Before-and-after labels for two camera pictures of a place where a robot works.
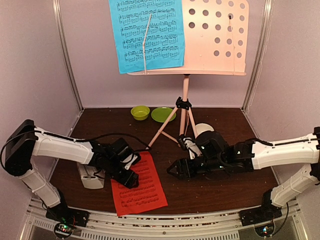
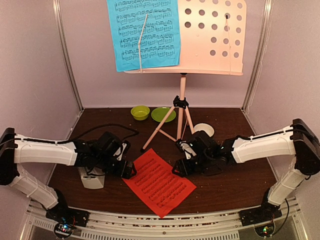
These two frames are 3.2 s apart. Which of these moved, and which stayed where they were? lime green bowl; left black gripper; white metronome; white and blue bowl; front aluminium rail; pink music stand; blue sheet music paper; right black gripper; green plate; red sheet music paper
Moved: pink music stand; left black gripper; blue sheet music paper; red sheet music paper
Stayed: white and blue bowl; lime green bowl; right black gripper; green plate; front aluminium rail; white metronome
